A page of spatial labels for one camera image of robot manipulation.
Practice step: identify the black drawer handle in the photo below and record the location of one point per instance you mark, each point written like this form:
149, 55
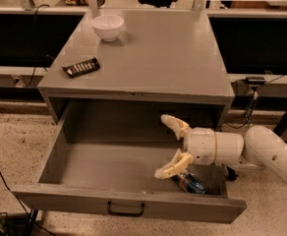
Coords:
125, 210

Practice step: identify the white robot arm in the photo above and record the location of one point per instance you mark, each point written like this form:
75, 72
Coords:
259, 148

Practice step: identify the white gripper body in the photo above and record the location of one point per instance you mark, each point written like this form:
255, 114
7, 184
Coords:
200, 146

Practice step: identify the white bowl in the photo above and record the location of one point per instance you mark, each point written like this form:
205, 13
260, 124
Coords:
108, 27

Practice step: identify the silver blue redbull can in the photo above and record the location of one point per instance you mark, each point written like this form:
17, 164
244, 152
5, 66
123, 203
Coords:
189, 183

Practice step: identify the black calculator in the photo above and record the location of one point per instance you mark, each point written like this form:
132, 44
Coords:
82, 68

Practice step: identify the grey open top drawer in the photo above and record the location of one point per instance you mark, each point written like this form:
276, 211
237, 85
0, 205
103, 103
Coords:
108, 150

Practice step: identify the grey cabinet body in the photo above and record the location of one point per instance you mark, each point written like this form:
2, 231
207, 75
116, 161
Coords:
161, 55

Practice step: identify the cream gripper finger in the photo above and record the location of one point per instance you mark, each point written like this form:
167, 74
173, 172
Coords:
177, 165
178, 126

